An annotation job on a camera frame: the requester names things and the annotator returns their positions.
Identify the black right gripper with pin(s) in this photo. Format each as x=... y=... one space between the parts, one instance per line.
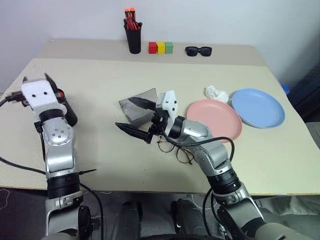
x=157 y=125

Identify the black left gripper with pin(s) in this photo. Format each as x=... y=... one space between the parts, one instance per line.
x=17 y=97

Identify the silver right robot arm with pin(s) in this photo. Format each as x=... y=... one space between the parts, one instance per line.
x=215 y=160

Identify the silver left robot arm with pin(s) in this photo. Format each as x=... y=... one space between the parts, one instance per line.
x=58 y=140

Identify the black cup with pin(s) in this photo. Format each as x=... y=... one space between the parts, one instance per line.
x=133 y=41

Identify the thin-framed eyeglasses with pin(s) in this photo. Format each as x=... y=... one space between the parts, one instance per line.
x=183 y=155

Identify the red block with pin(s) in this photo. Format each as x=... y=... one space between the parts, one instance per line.
x=152 y=48

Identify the yellow block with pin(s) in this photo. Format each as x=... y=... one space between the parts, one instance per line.
x=161 y=48

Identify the pink plate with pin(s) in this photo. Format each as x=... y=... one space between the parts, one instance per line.
x=215 y=117

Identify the green block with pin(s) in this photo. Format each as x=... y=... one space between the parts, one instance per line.
x=169 y=47

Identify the crumpled white tissue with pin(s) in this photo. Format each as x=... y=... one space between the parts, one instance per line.
x=216 y=93

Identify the black sunglasses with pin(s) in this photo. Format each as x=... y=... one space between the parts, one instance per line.
x=198 y=51

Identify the dark rounded shape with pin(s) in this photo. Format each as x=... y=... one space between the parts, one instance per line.
x=130 y=220
x=185 y=217

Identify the blue plate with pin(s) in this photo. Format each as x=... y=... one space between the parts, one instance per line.
x=258 y=107

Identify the blue round object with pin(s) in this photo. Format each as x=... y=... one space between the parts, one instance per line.
x=285 y=88

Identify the black chair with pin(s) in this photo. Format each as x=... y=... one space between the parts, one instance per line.
x=308 y=95

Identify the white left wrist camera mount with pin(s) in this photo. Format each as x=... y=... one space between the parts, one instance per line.
x=40 y=96

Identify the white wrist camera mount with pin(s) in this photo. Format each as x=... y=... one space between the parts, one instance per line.
x=170 y=105
x=40 y=96

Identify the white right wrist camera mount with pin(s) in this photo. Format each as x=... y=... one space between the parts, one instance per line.
x=170 y=105

